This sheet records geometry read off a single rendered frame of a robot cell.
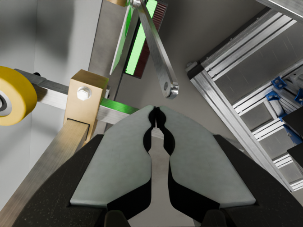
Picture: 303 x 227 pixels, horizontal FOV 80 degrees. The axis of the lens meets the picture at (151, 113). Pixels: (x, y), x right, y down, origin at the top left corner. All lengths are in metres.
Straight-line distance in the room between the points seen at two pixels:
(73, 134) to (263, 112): 1.10
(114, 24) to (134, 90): 0.83
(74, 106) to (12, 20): 0.25
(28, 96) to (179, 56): 0.97
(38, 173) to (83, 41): 0.37
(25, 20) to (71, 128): 0.31
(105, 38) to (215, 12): 0.83
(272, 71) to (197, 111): 0.50
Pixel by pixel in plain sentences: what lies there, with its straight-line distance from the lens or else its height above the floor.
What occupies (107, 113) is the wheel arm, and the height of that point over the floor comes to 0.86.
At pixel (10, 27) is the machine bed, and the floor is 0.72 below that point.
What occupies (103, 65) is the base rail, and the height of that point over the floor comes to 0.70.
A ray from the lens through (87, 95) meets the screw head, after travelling 0.29.
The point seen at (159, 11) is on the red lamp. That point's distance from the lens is 0.42.
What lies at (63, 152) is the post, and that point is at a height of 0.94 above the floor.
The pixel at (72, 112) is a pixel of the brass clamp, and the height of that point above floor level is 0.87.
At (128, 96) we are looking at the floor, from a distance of 1.25.
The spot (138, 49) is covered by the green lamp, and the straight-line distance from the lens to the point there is 0.43.
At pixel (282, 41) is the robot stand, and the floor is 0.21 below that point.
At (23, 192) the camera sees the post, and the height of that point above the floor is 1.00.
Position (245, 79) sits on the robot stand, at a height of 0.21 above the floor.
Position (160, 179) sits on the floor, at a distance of 1.76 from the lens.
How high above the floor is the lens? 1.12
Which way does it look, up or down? 60 degrees down
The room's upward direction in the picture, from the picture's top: 180 degrees clockwise
